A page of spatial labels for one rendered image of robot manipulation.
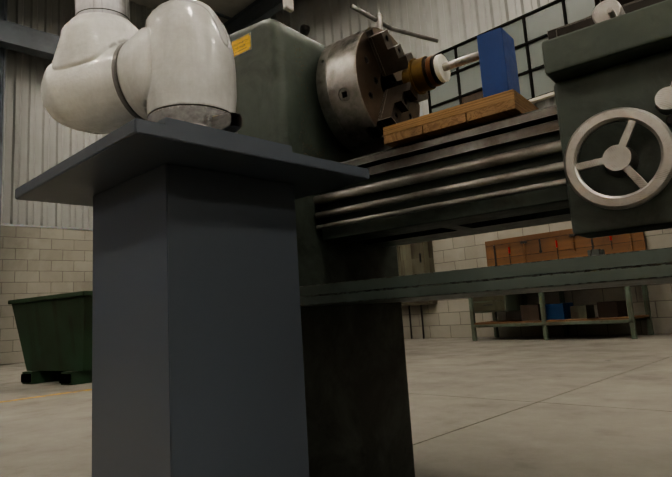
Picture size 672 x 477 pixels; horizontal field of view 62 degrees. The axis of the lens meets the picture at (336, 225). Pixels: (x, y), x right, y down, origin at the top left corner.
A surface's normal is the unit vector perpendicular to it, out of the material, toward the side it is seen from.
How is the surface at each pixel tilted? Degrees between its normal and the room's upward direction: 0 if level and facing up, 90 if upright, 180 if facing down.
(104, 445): 90
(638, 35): 90
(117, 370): 90
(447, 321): 90
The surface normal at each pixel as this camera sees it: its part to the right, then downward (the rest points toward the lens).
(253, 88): -0.61, -0.08
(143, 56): -0.42, -0.14
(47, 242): 0.70, -0.15
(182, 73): 0.07, -0.12
